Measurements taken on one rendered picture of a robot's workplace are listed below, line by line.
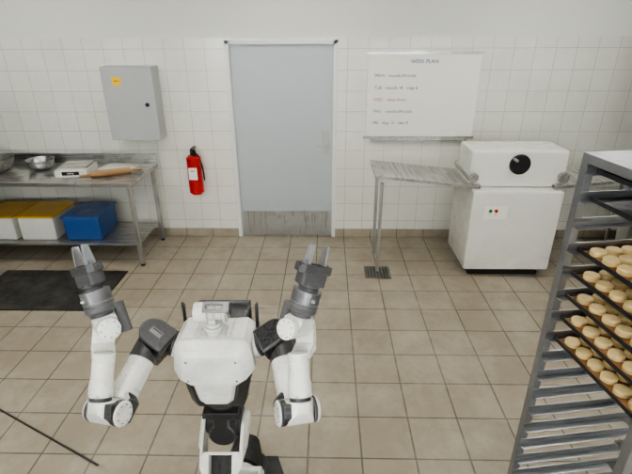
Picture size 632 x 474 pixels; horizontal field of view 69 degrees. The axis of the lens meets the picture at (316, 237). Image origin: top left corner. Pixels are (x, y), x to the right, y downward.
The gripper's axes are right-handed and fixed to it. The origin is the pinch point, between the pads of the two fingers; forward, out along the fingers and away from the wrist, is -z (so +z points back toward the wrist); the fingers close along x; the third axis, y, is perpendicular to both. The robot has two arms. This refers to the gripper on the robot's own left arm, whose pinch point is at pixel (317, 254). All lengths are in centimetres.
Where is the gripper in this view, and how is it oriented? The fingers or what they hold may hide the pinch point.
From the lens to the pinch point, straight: 138.4
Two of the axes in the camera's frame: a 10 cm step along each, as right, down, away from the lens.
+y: -5.2, -2.3, 8.2
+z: -2.6, 9.6, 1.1
